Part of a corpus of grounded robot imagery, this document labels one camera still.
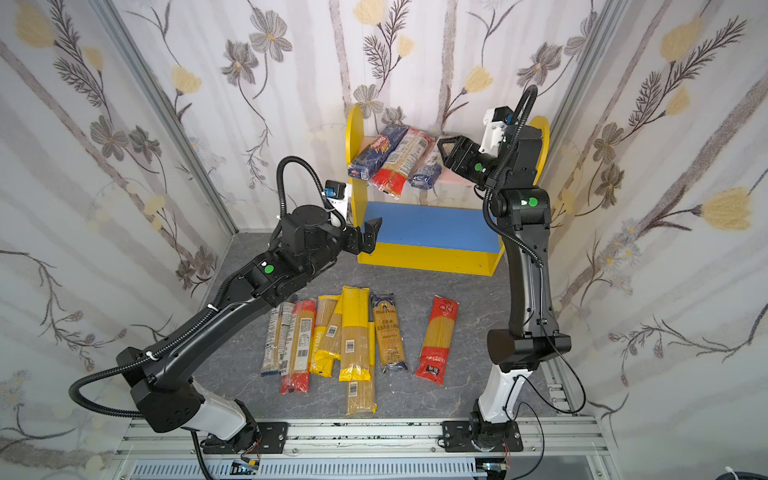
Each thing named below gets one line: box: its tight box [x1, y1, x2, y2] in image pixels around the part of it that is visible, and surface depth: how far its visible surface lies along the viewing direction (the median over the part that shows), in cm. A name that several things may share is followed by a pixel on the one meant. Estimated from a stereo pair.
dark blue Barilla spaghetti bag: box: [348, 124, 409, 181], surface depth 81 cm
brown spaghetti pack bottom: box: [346, 379, 378, 416], surface depth 80 cm
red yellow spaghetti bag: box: [414, 295, 459, 386], surface depth 90 cm
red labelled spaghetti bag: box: [369, 127, 435, 200], surface depth 80 cm
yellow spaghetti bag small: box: [310, 295, 342, 378], surface depth 90 cm
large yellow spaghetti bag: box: [339, 285, 372, 382], surface depth 88 cm
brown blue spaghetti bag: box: [370, 292, 408, 374], surface depth 92 cm
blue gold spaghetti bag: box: [408, 145, 443, 190], surface depth 76 cm
